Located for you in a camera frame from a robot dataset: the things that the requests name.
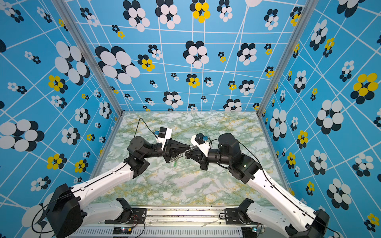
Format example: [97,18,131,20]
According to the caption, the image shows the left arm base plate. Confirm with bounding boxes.
[104,208,148,225]

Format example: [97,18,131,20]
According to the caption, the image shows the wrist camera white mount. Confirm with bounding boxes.
[154,127,173,150]
[190,133,211,157]

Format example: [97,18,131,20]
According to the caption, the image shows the metal keyring disc with rings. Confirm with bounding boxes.
[171,152,185,163]

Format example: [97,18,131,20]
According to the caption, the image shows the right green circuit board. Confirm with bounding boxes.
[242,227,259,238]

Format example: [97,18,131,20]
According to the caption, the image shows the right aluminium corner post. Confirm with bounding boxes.
[258,0,318,116]

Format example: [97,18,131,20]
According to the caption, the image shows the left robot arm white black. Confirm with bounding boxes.
[46,136,191,238]

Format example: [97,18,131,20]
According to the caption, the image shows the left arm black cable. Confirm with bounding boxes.
[31,117,158,234]

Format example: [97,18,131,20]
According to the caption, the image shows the left aluminium corner post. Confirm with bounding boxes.
[52,1,123,117]

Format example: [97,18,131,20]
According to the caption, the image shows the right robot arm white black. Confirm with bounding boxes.
[186,133,329,238]

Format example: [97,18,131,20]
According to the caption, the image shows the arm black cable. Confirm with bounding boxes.
[31,117,158,234]
[208,138,341,238]

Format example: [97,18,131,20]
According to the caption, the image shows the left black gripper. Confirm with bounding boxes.
[142,136,190,165]

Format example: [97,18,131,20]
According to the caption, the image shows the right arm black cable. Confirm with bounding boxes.
[208,138,341,238]

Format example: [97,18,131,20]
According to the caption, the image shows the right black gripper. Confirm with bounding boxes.
[186,148,233,172]

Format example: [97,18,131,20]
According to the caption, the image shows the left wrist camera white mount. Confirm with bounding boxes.
[154,127,173,150]

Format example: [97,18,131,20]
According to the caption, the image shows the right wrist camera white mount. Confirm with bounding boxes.
[190,133,211,157]

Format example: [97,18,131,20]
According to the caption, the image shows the left green circuit board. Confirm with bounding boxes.
[113,227,133,236]

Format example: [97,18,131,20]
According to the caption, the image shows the green circuit board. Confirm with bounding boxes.
[242,227,259,238]
[113,227,133,236]

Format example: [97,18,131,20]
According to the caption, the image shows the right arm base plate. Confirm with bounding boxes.
[219,208,261,227]

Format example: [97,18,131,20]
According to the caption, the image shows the aluminium corner post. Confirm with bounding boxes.
[52,1,123,117]
[258,0,318,116]

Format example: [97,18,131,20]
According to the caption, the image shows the aluminium front rail frame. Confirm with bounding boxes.
[71,206,285,238]

